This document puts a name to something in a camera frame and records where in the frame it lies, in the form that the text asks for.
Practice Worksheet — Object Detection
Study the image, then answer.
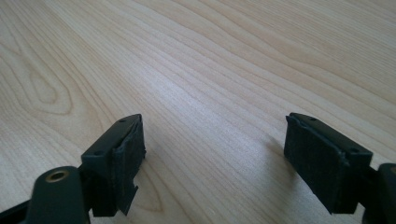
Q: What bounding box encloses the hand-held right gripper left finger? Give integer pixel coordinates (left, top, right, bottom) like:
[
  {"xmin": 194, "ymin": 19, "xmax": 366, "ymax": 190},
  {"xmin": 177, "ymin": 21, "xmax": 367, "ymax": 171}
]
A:
[{"xmin": 80, "ymin": 113, "xmax": 147, "ymax": 217}]

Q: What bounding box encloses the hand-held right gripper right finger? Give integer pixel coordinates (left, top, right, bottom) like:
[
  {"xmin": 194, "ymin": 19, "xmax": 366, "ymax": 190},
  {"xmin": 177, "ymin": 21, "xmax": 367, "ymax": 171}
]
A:
[{"xmin": 283, "ymin": 112, "xmax": 374, "ymax": 216}]

